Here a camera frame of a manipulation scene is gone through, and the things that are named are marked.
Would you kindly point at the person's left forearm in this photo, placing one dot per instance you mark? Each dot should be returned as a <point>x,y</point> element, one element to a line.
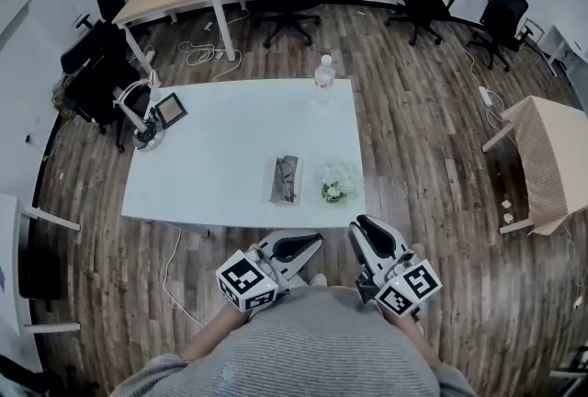
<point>216,333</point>

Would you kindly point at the wooden side table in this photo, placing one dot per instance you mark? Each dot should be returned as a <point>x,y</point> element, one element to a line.
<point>494,140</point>

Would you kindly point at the white flower bouquet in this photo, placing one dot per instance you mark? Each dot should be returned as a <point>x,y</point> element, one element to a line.
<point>341,181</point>

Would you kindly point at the black box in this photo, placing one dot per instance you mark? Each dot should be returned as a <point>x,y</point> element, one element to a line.
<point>40,273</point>

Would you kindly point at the person's right forearm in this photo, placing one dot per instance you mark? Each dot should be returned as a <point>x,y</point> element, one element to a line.
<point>415,337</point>

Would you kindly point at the black picture frame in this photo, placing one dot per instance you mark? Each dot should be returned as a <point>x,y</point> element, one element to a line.
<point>171,109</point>

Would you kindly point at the beige checked tablecloth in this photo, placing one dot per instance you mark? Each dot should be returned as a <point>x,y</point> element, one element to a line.
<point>549,156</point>

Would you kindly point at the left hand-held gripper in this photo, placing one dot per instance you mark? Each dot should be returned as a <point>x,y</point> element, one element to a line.
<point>247,281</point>

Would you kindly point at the person's grey striped sweater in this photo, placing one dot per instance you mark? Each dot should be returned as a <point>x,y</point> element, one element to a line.
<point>303,349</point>

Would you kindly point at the white power strip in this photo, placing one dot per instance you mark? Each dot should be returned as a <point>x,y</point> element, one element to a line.
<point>485,95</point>

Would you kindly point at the clear plastic water bottle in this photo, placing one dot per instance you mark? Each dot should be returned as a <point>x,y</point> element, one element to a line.
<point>324,80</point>

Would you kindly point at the person's light shoe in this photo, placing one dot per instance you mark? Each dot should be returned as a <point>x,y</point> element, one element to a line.
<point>318,280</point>

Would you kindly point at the silver desk lamp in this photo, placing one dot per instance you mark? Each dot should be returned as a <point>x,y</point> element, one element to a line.
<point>148,133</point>

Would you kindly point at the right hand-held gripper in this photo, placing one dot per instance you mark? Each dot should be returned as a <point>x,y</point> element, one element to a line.
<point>409,287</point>

